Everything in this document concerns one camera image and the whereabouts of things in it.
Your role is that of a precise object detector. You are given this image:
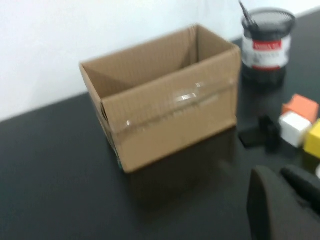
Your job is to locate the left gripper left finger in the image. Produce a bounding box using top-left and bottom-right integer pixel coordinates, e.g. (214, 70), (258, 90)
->
(246, 165), (320, 240)

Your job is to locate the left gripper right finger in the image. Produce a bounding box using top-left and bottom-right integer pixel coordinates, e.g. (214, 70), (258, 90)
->
(280, 165), (320, 218)

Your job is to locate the black precision screwdriver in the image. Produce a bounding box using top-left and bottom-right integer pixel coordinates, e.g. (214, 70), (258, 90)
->
(238, 0), (261, 33)

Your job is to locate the yellow cube block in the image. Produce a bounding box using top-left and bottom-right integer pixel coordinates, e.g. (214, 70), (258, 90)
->
(302, 118), (320, 160)

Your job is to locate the small white block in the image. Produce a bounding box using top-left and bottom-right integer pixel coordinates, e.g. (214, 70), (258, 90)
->
(278, 112), (313, 148)

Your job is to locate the black plastic clip stand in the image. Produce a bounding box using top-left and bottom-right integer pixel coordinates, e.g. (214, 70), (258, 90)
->
(238, 115), (283, 153)

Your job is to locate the orange foam block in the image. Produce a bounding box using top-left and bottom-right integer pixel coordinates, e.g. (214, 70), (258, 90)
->
(281, 94), (320, 124)

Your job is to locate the open brown cardboard box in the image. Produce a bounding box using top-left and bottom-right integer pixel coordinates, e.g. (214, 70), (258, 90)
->
(79, 23), (242, 174)

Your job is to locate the black mesh pen holder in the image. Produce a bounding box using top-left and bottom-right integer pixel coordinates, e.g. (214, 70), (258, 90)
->
(240, 7), (297, 88)

